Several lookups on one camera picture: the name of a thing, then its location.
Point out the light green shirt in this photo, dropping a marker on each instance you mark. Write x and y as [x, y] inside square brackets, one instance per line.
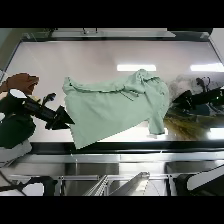
[110, 110]

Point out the silver frame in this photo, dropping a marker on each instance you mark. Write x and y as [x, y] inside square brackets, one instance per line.
[110, 166]

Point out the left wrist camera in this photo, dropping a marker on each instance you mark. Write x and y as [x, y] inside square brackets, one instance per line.
[49, 98]

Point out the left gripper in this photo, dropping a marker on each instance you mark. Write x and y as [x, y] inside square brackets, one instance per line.
[60, 119]

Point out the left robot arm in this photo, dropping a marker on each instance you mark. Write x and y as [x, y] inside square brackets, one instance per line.
[33, 107]

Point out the dark green garment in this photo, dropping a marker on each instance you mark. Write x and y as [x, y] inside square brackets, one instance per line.
[15, 128]

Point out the brown garment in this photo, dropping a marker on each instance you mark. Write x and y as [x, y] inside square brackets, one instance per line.
[20, 82]

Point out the grey garment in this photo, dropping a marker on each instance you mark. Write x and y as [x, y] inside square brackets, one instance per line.
[13, 154]

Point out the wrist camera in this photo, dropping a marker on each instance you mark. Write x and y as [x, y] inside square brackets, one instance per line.
[49, 98]
[201, 82]

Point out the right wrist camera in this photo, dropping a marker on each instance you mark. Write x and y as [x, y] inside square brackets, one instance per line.
[201, 82]

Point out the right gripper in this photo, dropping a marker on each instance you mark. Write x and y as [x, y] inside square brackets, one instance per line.
[185, 100]

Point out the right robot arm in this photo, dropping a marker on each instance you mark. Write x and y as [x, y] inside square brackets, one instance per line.
[208, 96]

